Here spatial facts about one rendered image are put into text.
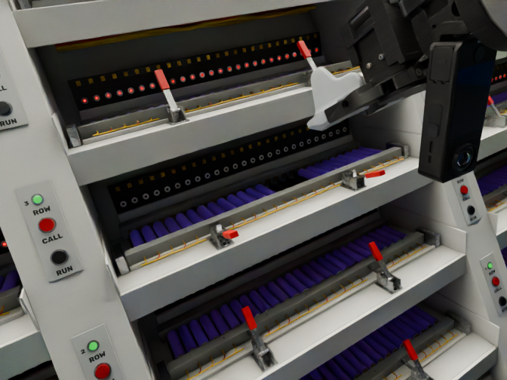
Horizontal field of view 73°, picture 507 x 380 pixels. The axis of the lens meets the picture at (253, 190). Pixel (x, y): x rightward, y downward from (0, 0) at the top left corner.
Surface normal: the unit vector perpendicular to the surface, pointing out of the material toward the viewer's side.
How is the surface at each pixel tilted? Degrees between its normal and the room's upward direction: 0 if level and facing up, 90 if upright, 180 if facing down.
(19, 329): 21
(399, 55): 90
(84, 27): 111
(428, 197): 90
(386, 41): 90
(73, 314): 90
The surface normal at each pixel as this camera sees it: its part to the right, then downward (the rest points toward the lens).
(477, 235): 0.35, -0.10
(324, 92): -0.77, 0.29
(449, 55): -0.89, 0.30
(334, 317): -0.19, -0.91
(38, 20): 0.45, 0.25
